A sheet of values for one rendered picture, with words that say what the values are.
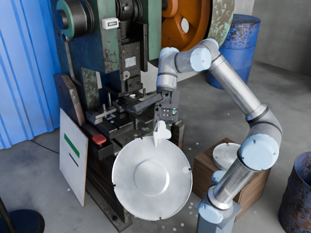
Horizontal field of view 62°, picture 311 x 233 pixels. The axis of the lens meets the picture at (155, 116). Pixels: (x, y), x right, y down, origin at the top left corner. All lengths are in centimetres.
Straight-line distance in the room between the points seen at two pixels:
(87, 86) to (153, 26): 58
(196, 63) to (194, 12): 74
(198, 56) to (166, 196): 48
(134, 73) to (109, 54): 26
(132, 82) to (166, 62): 63
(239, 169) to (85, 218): 130
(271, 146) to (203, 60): 36
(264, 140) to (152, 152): 38
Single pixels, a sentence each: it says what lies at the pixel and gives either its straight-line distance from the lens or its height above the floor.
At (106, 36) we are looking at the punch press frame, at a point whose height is 125.
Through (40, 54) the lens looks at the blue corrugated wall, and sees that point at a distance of 261.
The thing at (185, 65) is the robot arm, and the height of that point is 127.
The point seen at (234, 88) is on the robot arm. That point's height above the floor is 117.
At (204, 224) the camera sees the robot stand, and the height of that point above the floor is 36.
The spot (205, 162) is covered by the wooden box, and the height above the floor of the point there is 35.
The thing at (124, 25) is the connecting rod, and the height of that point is 127.
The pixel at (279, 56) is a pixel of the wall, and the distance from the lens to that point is 471.
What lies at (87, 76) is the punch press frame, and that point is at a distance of 172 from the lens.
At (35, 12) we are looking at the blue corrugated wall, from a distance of 253.
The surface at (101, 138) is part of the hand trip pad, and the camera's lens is 142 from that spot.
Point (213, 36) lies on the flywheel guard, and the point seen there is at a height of 121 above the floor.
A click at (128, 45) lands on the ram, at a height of 116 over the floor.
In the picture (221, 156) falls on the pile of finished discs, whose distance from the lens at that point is 190.
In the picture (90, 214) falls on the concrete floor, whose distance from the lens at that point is 206.
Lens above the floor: 161
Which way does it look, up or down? 33 degrees down
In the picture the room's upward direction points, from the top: straight up
